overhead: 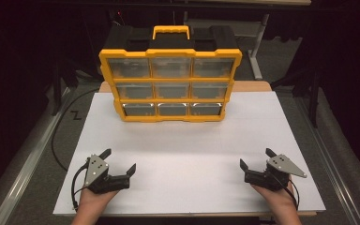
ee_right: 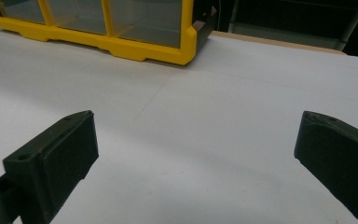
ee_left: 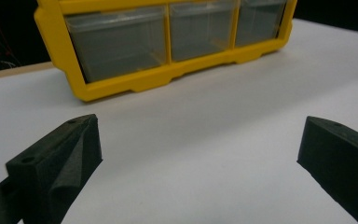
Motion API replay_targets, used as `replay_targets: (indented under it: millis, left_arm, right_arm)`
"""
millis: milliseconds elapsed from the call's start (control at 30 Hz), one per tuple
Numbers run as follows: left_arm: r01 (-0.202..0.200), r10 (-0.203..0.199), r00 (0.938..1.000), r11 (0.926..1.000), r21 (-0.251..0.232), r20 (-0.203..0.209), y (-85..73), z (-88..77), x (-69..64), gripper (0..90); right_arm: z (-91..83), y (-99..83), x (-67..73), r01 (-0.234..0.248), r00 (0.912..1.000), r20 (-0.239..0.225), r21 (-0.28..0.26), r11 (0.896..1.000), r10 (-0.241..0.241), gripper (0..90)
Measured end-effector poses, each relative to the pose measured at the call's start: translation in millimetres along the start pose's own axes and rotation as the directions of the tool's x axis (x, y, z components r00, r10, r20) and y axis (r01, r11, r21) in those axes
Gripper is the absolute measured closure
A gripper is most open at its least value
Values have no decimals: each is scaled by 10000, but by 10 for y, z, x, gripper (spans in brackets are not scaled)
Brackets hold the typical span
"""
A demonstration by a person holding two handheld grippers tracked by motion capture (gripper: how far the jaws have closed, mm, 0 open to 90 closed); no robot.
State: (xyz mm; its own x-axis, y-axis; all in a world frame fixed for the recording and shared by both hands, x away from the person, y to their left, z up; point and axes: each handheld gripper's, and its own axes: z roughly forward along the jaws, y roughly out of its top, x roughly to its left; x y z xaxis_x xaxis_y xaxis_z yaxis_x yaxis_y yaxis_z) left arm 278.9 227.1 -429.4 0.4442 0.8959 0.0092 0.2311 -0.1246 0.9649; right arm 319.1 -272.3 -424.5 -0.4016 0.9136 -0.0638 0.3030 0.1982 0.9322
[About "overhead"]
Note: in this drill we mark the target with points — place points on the person's right hand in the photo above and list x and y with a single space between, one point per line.
276 197

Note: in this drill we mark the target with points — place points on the black metal stand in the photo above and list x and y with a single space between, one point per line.
315 103
56 93

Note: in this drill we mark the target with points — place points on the person's left hand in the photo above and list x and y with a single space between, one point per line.
95 197

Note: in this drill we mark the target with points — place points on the set of clear organizer drawers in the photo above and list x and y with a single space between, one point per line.
172 67

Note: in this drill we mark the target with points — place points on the aluminium floor rail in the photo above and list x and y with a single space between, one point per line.
28 162
331 162

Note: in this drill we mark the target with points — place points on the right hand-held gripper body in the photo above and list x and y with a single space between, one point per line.
282 165

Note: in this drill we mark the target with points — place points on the yellow black organizer case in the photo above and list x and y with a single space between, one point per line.
172 118

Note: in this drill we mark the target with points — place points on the grey metal stand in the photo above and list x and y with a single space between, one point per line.
256 67

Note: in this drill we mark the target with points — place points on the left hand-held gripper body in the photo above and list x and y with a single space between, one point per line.
96 168

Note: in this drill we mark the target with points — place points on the white table board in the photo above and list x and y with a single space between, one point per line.
181 156

